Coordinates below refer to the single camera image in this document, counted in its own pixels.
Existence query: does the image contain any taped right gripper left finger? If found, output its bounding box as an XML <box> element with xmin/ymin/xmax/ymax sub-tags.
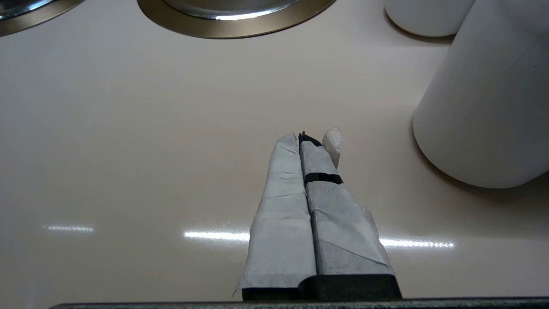
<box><xmin>233</xmin><ymin>132</ymin><xmax>318</xmax><ymax>301</ymax></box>

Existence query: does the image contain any white ceramic cup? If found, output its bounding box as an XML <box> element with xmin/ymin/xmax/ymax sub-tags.
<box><xmin>413</xmin><ymin>0</ymin><xmax>549</xmax><ymax>189</ymax></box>

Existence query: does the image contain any white ceramic jar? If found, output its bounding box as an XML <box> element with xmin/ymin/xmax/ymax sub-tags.
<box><xmin>385</xmin><ymin>0</ymin><xmax>477</xmax><ymax>38</ymax></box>

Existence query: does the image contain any steel lid with black knob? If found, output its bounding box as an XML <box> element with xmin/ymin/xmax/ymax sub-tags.
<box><xmin>0</xmin><ymin>0</ymin><xmax>56</xmax><ymax>21</ymax></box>
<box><xmin>163</xmin><ymin>0</ymin><xmax>301</xmax><ymax>21</ymax></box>

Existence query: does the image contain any brass round counter ring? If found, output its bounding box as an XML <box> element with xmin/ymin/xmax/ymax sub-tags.
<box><xmin>0</xmin><ymin>0</ymin><xmax>86</xmax><ymax>37</ymax></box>
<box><xmin>137</xmin><ymin>0</ymin><xmax>337</xmax><ymax>39</ymax></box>

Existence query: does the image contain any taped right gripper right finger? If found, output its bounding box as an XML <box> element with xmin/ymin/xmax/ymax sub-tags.
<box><xmin>298</xmin><ymin>127</ymin><xmax>403</xmax><ymax>301</ymax></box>

